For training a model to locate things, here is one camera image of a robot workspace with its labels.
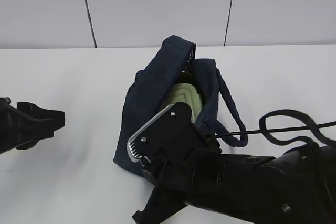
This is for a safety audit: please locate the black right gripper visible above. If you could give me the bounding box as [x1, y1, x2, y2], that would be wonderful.
[132, 126, 221, 224]

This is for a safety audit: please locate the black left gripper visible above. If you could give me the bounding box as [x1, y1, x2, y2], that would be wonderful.
[1, 97, 66, 154]

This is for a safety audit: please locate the green lid glass container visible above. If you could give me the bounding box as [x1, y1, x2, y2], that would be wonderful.
[160, 83, 203, 123]

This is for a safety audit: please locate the dark blue lunch bag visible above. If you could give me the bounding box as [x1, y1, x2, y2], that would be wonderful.
[113, 35, 248, 177]

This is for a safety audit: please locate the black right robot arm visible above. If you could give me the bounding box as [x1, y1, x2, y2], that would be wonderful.
[133, 125, 335, 223]

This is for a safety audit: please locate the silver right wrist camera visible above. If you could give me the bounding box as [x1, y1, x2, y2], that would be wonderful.
[126, 102, 193, 163]

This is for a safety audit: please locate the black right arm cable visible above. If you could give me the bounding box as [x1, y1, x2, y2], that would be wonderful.
[204, 109, 336, 146]

